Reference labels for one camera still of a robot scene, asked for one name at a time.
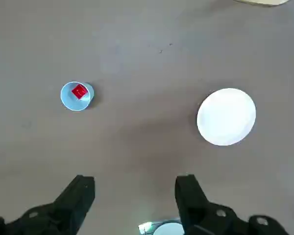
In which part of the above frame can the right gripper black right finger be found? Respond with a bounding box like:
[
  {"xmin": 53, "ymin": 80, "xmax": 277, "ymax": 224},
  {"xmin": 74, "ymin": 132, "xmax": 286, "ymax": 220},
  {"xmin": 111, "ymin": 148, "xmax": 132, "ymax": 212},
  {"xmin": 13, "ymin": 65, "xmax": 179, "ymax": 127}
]
[{"xmin": 174, "ymin": 173, "xmax": 291, "ymax": 235}]

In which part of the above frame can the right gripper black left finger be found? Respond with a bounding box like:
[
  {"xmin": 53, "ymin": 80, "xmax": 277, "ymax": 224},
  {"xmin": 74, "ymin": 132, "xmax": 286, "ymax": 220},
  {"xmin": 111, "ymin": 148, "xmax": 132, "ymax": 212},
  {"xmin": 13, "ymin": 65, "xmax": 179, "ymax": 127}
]
[{"xmin": 0, "ymin": 174, "xmax": 96, "ymax": 235}]

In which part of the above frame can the blue plastic cup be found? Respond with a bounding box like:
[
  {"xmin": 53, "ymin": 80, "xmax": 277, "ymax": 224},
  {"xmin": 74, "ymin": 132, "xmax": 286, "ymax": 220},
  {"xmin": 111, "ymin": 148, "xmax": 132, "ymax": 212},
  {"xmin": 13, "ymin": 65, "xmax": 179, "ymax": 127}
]
[{"xmin": 60, "ymin": 81, "xmax": 96, "ymax": 112}]

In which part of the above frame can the red block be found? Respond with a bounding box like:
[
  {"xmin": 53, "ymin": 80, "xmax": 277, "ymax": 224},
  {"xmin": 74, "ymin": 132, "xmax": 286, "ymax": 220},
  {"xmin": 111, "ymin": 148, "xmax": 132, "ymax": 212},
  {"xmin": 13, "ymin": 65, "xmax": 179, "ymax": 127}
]
[{"xmin": 71, "ymin": 84, "xmax": 89, "ymax": 100}]

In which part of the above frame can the pink round plate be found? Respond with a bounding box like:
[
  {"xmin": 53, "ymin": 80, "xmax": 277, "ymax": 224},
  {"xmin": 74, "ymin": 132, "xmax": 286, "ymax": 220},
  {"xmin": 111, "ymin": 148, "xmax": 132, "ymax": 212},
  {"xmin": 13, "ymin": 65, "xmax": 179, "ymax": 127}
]
[{"xmin": 196, "ymin": 88, "xmax": 257, "ymax": 147}]

